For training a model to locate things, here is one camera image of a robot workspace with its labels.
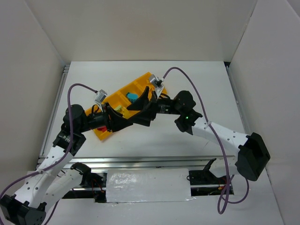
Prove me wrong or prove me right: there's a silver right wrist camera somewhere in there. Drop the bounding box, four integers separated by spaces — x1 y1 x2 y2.
149 75 165 97

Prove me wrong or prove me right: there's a white foam panel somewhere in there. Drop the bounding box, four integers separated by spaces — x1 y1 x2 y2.
106 168 192 203

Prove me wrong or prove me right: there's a lime green rounded lego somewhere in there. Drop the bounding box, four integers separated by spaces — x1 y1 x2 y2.
114 105 123 113

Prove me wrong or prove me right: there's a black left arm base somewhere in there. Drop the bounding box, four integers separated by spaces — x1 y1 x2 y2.
57 162 107 203

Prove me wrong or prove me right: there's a blue patterned oval lego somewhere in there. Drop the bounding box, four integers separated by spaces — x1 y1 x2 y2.
126 92 139 103

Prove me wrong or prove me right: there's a red rounded lego piece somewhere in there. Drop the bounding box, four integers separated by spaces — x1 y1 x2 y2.
97 126 107 132

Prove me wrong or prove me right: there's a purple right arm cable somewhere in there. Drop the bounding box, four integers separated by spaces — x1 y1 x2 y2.
161 67 250 215

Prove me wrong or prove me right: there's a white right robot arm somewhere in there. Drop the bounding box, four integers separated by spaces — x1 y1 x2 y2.
127 88 270 181

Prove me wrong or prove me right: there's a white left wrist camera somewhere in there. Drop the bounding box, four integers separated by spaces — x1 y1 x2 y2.
95 90 107 105

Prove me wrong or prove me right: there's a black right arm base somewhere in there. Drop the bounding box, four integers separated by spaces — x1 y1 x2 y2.
186 158 226 197

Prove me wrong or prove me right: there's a yellow lego plate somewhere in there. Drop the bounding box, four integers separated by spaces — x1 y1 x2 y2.
123 108 131 119

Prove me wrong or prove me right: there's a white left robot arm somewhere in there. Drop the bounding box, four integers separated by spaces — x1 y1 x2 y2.
0 103 133 225

